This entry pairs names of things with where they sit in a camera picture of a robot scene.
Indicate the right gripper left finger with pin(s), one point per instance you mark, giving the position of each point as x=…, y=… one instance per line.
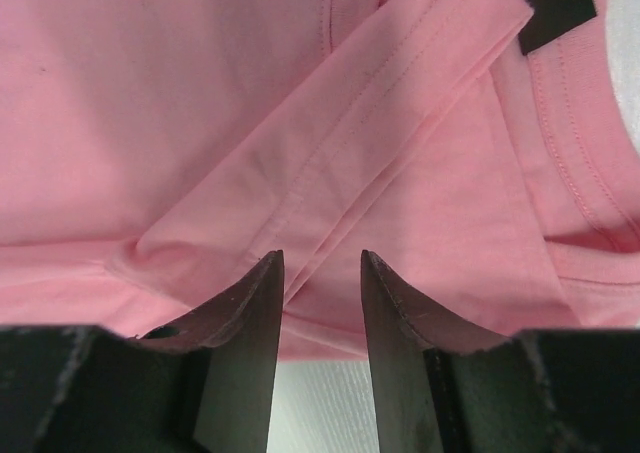
x=200, y=383

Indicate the pink t shirt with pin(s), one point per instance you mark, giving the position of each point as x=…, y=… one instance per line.
x=152, y=151

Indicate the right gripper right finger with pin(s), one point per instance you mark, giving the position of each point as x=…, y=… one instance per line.
x=444, y=384

